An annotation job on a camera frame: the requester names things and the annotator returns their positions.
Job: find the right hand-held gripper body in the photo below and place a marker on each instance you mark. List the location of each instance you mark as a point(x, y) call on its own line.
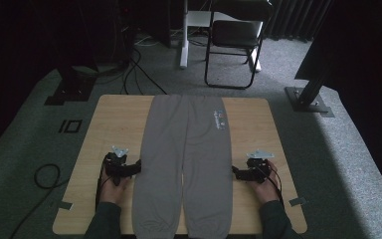
point(257, 169)

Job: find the white desk frame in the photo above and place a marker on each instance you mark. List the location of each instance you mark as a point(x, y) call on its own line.
point(184, 40)

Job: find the black folding chair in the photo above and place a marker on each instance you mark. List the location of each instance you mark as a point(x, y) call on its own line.
point(235, 33)

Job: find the black stand base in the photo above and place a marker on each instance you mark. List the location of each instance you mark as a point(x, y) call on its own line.
point(71, 89)

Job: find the black metal stand with base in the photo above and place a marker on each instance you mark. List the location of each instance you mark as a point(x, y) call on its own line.
point(308, 99)

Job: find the grey tape piece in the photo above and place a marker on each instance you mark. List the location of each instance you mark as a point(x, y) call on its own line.
point(297, 201)
point(65, 205)

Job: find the grey pants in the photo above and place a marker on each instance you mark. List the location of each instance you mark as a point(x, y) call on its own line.
point(179, 159)

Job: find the person's left hand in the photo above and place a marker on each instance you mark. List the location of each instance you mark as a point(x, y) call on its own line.
point(112, 194)

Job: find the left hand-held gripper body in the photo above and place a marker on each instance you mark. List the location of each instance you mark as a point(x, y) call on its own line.
point(116, 165)

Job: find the dark curtain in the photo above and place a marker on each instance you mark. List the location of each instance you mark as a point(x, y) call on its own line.
point(295, 18)

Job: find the person's right hand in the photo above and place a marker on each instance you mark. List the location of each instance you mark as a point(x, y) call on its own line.
point(266, 192)

